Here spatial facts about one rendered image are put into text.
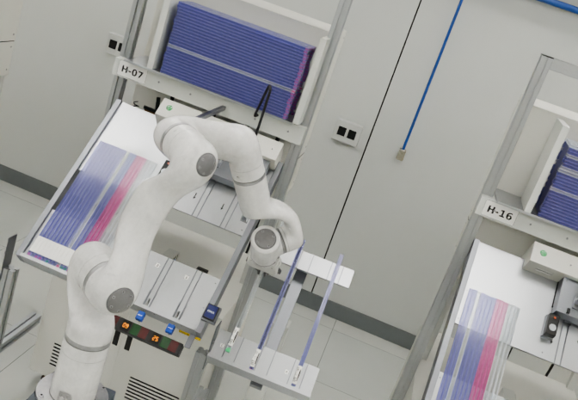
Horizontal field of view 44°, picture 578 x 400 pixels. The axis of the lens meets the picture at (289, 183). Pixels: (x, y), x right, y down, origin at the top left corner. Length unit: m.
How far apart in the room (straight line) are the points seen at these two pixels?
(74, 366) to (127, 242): 0.37
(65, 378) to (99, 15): 2.92
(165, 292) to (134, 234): 0.74
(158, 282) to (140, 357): 0.52
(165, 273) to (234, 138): 0.84
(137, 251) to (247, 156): 0.36
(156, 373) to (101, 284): 1.22
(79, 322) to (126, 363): 1.11
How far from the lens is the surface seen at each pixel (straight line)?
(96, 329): 1.90
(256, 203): 1.94
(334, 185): 4.21
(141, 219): 1.79
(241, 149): 1.83
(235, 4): 2.84
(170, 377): 2.95
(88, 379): 1.99
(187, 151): 1.71
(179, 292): 2.51
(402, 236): 4.24
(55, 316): 3.06
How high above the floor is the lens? 1.96
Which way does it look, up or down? 17 degrees down
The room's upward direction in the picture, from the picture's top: 19 degrees clockwise
